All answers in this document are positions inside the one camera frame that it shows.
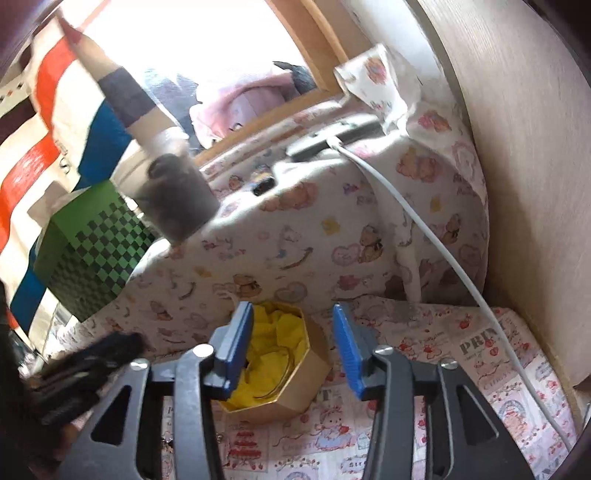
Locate strawberry print tablecloth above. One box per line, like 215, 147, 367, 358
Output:
46, 295, 580, 480

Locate yellow cloth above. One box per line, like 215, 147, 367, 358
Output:
222, 301, 308, 412

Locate light wooden cabinet panel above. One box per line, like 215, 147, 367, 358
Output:
406, 0, 591, 407

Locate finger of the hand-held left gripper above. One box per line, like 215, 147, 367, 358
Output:
42, 330, 149, 372
28, 362, 122, 426

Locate gold octagonal box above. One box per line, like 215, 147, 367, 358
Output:
217, 300, 332, 423

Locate pink cloth outside window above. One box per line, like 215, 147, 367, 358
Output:
191, 76, 301, 144

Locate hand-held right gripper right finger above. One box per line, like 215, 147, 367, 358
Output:
332, 302, 539, 480

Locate striped curtain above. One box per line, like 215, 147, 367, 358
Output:
0, 11, 188, 344

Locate green checkered tissue box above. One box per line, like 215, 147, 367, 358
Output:
33, 180, 160, 324

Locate white tissue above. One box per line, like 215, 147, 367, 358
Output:
27, 182, 77, 227

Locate white cable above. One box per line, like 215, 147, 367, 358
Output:
329, 138, 575, 453

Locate clear plastic jar dark contents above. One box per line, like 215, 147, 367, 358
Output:
131, 127, 221, 245

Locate bear print cloth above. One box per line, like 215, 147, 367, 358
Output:
106, 44, 490, 361

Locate grey flat device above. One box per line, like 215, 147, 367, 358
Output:
286, 115, 386, 162

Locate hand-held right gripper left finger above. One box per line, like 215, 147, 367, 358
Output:
58, 301, 256, 480

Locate wooden window frame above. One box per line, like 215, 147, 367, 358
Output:
194, 0, 352, 162

